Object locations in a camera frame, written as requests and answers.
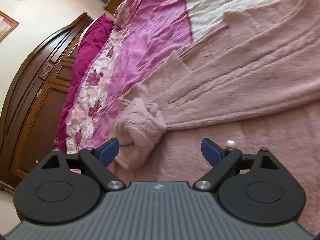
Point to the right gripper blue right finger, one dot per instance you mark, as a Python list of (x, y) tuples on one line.
[(223, 162)]

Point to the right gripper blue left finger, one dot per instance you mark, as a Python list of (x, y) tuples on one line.
[(96, 161)]

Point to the pink knitted cardigan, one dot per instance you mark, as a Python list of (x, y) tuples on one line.
[(254, 79)]

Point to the dark wooden headboard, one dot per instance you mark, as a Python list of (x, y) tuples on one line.
[(32, 107)]

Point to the magenta pillow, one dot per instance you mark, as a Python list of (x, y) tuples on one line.
[(90, 44)]

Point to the pink striped floral bedspread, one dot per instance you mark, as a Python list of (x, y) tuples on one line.
[(144, 34)]

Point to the framed wedding photo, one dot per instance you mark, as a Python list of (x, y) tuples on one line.
[(7, 25)]

